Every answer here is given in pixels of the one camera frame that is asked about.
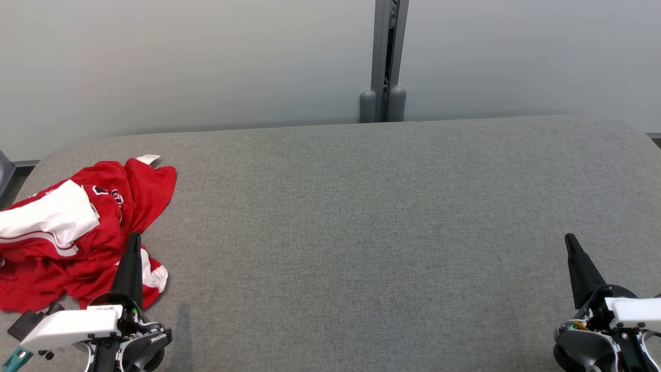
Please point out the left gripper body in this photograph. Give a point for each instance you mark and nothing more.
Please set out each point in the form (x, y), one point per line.
(139, 341)

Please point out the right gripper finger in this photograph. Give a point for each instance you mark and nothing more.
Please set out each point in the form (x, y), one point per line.
(582, 274)

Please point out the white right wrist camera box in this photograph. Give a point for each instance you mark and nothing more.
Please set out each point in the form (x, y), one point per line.
(635, 312)

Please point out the grey partition post, two feet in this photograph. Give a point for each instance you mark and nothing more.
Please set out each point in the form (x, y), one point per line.
(382, 62)

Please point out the black connector block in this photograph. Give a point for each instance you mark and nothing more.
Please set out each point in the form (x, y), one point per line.
(25, 324)

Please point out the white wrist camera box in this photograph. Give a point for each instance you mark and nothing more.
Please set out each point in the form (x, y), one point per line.
(72, 325)
(635, 312)

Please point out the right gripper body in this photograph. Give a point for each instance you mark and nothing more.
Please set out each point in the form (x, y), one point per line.
(588, 346)

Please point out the red jersey with striped trim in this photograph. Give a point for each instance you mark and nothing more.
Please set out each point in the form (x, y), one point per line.
(51, 217)

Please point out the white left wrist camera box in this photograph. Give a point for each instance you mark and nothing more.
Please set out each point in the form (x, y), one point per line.
(72, 325)

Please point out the red shorts with white waistband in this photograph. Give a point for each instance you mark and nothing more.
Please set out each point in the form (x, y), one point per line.
(77, 281)

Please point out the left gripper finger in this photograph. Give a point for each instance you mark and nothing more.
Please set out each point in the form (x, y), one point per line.
(130, 274)

